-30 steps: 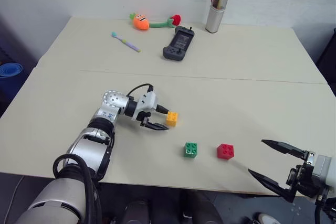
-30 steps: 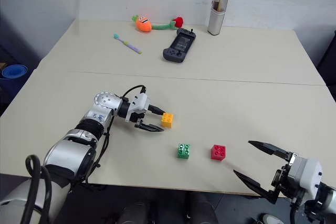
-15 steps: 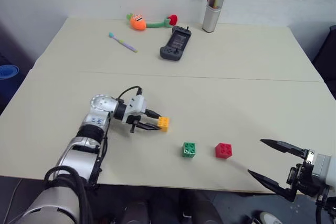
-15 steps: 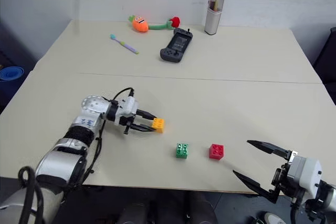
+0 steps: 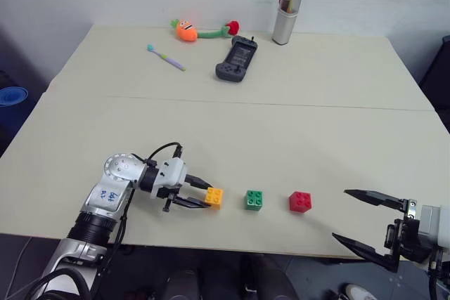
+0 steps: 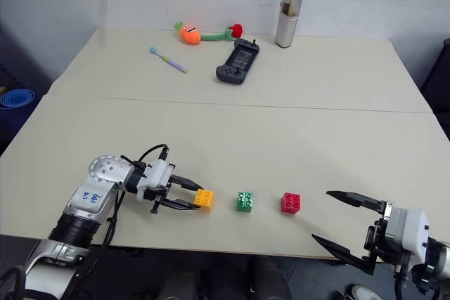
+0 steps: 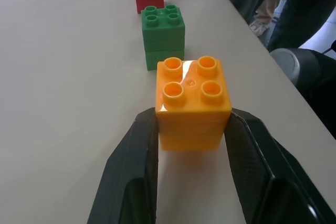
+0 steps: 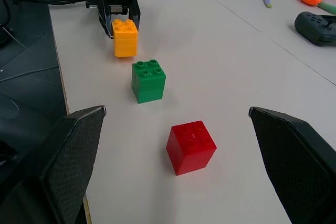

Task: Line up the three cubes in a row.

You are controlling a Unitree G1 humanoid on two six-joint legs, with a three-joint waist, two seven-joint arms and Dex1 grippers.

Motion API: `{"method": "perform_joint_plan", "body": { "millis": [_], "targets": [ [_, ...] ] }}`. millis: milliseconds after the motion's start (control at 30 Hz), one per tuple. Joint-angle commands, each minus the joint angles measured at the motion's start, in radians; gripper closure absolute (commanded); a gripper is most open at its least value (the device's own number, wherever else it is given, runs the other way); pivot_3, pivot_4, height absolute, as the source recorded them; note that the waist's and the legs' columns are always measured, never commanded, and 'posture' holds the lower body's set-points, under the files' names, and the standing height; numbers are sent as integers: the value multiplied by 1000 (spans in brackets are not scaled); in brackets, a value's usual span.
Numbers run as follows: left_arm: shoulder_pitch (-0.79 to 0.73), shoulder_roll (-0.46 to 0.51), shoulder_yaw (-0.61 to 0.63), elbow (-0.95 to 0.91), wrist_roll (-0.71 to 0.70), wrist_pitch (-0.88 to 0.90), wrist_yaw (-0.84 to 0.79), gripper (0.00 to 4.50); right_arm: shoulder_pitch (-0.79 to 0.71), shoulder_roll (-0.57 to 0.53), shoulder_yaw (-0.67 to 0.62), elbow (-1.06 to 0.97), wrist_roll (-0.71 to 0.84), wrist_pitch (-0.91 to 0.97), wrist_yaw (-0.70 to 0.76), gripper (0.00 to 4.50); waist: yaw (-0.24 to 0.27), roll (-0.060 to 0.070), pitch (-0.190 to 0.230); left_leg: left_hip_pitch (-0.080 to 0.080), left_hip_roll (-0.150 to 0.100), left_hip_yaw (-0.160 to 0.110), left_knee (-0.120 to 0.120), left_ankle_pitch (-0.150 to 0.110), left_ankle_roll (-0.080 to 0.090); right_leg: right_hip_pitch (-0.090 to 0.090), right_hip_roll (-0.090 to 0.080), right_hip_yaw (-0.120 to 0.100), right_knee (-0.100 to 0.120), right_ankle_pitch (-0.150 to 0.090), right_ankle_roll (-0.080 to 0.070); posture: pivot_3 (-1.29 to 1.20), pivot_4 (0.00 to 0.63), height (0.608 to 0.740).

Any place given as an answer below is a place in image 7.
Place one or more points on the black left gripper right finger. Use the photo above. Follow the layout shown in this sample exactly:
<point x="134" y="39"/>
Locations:
<point x="265" y="176"/>

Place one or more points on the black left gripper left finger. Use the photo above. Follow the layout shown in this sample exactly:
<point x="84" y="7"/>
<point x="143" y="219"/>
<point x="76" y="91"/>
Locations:
<point x="131" y="171"/>

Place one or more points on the orange studded building block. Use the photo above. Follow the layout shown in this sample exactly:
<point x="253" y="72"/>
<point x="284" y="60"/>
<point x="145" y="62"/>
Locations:
<point x="191" y="119"/>

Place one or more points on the green studded building block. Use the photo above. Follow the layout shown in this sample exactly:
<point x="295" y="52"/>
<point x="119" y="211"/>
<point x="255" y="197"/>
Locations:
<point x="162" y="36"/>

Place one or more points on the person in beige trousers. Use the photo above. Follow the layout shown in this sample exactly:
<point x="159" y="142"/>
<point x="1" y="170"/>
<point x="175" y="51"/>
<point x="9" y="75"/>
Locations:
<point x="266" y="11"/>

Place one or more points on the person in dark trousers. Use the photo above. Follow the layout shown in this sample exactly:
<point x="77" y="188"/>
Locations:
<point x="302" y="6"/>

